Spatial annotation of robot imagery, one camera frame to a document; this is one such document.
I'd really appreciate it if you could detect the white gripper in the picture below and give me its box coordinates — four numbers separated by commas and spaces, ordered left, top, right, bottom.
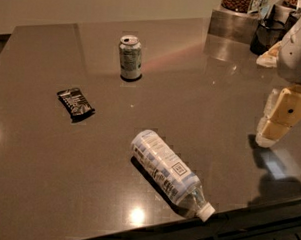
256, 18, 301, 148

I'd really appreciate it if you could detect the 7up soda can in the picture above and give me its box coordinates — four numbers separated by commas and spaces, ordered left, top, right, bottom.
118, 35, 142, 81

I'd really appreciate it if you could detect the blue label plastic water bottle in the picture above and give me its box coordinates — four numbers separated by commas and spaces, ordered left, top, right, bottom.
130, 130, 216, 222

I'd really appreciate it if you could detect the crumpled white napkin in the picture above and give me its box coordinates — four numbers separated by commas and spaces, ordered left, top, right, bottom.
256, 42, 281, 68

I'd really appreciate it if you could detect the black mesh cup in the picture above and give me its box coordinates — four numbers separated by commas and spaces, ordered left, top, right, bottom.
250, 19, 285, 56

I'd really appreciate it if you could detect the stainless steel container base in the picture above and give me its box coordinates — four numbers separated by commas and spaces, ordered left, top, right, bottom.
207, 10, 258, 44

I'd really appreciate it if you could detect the jar of nuts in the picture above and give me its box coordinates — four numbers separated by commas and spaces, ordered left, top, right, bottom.
222, 0, 252, 13

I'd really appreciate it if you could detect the black snack bar wrapper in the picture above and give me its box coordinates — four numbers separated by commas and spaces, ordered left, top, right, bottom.
57, 88, 95, 122

